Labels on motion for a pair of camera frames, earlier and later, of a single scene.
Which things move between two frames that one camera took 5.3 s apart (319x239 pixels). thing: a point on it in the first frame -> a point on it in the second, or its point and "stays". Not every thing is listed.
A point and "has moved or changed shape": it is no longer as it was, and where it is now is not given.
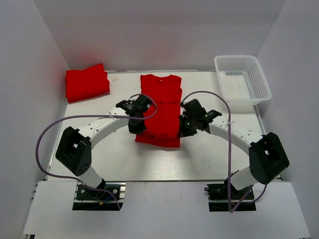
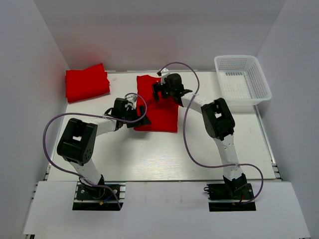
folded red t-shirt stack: (81, 84) stays
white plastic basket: (243, 81) stays
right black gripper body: (194, 118) -> (168, 91)
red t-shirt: (162, 128) has moved or changed shape
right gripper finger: (187, 128) -> (157, 88)
